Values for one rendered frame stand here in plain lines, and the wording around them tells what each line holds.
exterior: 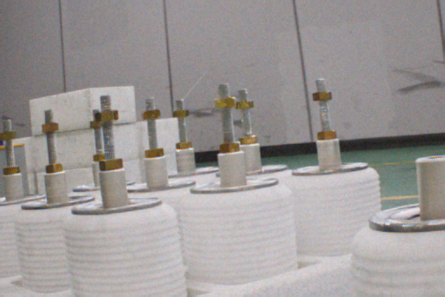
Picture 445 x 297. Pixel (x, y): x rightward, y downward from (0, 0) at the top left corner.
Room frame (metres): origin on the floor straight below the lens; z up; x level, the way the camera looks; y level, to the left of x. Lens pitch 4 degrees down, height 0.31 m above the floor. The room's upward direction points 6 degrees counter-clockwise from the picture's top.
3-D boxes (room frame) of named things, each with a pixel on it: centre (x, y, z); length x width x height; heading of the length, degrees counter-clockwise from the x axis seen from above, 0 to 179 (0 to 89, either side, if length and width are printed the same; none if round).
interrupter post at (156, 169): (0.76, 0.08, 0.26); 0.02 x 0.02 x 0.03
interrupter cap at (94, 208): (0.60, 0.10, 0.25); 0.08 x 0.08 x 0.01
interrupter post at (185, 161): (0.93, 0.06, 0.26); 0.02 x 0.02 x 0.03
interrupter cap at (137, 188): (0.76, 0.08, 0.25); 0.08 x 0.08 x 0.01
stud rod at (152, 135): (0.76, 0.08, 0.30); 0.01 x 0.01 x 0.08; 81
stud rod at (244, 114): (0.84, -0.01, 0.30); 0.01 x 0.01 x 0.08; 5
